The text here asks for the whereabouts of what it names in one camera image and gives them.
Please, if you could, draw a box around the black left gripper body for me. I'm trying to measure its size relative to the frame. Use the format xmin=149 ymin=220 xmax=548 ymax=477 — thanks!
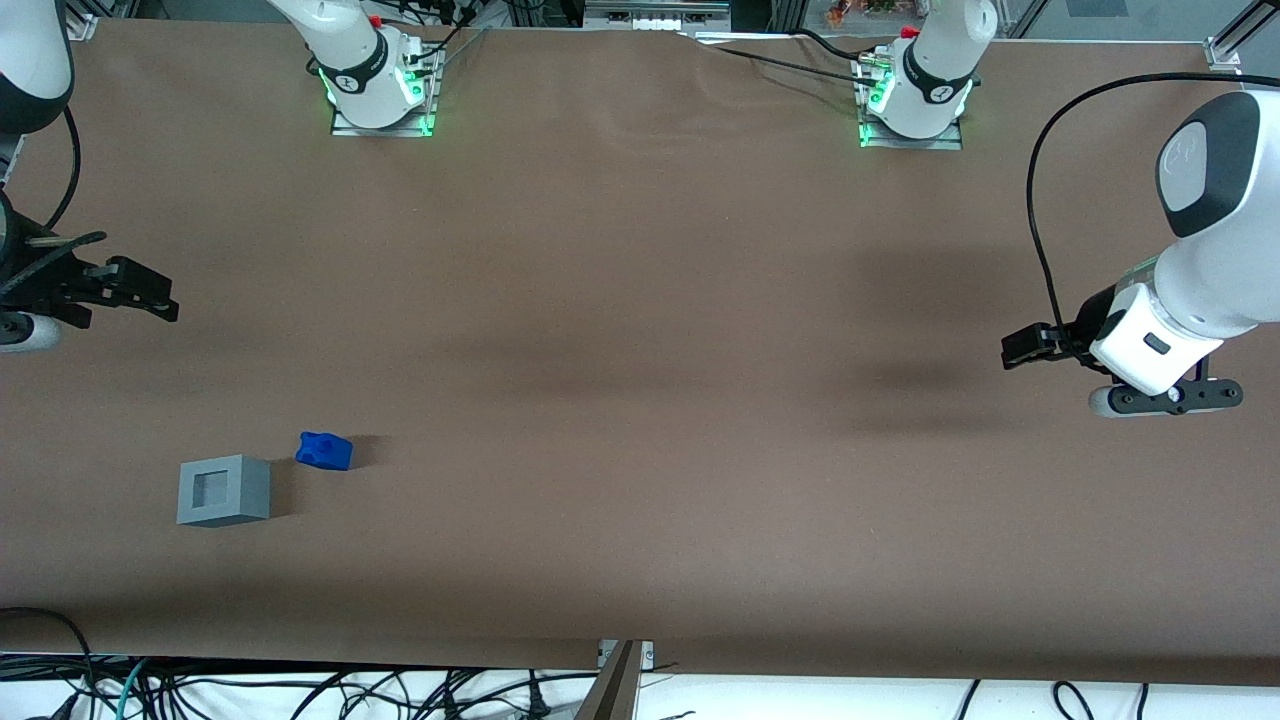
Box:
xmin=1060 ymin=283 xmax=1141 ymax=373

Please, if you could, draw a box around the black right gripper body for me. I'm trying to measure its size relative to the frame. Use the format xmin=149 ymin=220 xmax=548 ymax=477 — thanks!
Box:
xmin=0 ymin=232 xmax=111 ymax=331

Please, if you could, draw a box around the blue plastic part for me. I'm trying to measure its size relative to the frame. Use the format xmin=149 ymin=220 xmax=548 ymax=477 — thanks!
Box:
xmin=295 ymin=431 xmax=354 ymax=472

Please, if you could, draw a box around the gray cube base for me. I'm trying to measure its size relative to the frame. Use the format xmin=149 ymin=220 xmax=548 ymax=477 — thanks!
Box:
xmin=176 ymin=454 xmax=273 ymax=528

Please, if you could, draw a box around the brown table cover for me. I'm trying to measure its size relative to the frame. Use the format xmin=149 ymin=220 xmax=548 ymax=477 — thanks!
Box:
xmin=0 ymin=18 xmax=1280 ymax=687

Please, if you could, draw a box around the white power strip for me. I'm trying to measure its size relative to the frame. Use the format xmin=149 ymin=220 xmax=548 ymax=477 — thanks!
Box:
xmin=583 ymin=0 xmax=733 ymax=31

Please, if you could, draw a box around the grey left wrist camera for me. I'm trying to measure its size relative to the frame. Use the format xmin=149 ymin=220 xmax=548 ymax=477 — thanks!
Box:
xmin=1088 ymin=378 xmax=1244 ymax=419

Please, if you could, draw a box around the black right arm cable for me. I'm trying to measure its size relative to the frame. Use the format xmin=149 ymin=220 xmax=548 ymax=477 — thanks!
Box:
xmin=40 ymin=105 xmax=81 ymax=233

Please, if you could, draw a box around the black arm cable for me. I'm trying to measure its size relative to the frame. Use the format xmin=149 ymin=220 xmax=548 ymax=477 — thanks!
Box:
xmin=40 ymin=105 xmax=81 ymax=233
xmin=1027 ymin=72 xmax=1280 ymax=336

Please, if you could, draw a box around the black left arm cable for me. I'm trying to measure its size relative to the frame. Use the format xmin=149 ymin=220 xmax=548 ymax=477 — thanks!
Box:
xmin=1027 ymin=72 xmax=1280 ymax=336

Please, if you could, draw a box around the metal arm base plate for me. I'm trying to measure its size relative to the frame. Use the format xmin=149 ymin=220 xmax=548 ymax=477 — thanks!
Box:
xmin=330 ymin=95 xmax=438 ymax=139
xmin=858 ymin=115 xmax=964 ymax=152

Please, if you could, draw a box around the short black base cable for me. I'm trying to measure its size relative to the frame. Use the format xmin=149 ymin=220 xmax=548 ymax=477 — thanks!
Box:
xmin=795 ymin=28 xmax=886 ymax=63

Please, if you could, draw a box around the long black base cable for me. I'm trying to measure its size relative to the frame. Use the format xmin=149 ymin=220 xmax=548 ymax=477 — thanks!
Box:
xmin=690 ymin=38 xmax=867 ymax=79

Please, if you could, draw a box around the teal floor cable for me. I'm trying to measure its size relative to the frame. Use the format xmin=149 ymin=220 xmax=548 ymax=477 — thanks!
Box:
xmin=90 ymin=658 xmax=151 ymax=720

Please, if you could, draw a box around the black base cable bundle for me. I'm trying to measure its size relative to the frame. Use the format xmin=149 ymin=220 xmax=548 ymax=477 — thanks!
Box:
xmin=415 ymin=0 xmax=493 ymax=63

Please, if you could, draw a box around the aluminium profile post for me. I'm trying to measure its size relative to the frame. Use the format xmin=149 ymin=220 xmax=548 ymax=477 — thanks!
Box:
xmin=572 ymin=640 xmax=646 ymax=720

